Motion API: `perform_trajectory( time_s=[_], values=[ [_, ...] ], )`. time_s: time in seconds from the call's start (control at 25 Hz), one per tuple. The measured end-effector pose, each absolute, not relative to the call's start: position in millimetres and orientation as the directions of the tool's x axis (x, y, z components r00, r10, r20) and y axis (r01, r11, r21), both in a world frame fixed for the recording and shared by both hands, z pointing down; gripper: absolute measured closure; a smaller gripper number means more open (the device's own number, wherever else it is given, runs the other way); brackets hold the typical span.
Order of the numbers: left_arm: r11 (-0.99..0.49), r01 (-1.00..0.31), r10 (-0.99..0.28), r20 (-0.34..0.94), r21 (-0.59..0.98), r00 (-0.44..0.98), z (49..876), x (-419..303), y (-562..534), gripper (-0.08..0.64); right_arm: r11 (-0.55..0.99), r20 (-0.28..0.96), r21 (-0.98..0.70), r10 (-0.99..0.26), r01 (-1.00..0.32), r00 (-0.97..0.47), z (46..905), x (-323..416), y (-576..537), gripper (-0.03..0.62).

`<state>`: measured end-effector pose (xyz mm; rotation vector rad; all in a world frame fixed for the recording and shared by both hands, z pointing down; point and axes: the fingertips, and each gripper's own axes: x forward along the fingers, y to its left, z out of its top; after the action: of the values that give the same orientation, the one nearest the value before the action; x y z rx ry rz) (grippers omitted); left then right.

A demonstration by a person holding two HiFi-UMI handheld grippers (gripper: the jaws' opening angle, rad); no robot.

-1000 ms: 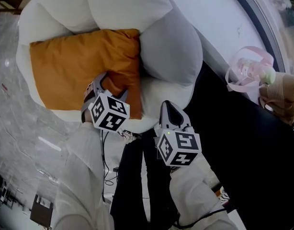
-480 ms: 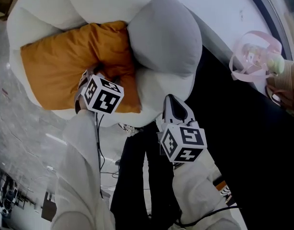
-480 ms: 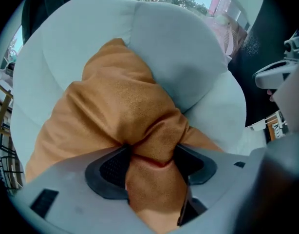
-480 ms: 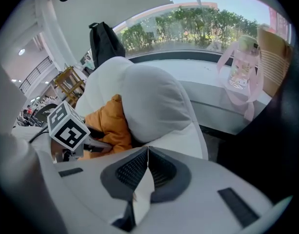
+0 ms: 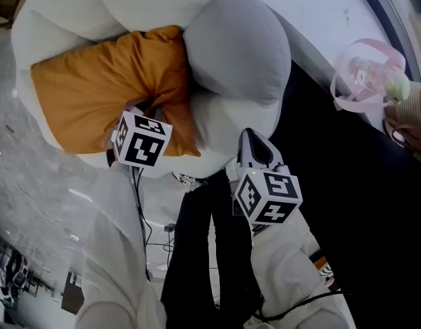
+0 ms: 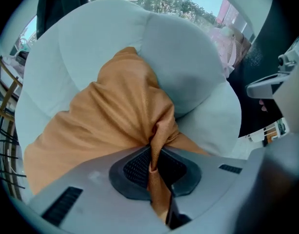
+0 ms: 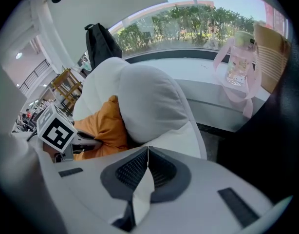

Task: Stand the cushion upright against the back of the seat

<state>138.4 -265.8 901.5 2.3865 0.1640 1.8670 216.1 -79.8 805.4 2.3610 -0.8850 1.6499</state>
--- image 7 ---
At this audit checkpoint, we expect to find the black backpack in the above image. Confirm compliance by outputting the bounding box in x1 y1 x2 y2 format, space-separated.
84 22 123 71

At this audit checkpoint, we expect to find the black balcony railing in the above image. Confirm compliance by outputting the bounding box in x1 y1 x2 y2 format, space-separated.
19 59 51 90

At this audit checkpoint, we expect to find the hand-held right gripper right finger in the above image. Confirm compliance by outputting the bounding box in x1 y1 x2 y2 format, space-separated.
148 146 192 204

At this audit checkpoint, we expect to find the pale roller blind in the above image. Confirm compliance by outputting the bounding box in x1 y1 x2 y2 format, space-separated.
46 0 169 65

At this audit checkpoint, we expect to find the white window sill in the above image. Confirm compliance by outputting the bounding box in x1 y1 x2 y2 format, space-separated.
122 56 272 133

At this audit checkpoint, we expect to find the orange square cushion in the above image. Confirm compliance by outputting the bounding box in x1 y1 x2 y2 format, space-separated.
73 95 130 161

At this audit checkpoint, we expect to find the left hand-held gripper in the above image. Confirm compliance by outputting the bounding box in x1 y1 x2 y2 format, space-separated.
37 103 102 163

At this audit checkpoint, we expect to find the person's left forearm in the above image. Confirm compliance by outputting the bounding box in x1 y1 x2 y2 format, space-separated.
0 130 67 234

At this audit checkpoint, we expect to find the white round armchair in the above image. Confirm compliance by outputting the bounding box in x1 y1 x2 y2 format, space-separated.
72 57 208 160

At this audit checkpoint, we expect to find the white fabric tag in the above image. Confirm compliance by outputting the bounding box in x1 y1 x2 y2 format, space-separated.
131 167 155 226

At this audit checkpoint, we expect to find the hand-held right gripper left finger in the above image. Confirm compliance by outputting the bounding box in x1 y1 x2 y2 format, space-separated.
100 146 150 201

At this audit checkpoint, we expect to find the clear plastic bag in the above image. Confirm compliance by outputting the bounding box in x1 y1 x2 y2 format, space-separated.
77 54 93 72

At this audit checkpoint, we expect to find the green hedge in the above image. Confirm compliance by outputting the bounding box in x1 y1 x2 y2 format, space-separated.
117 5 256 52

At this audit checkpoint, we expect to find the wooden shelf rack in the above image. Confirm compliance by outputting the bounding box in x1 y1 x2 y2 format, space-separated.
51 68 83 113

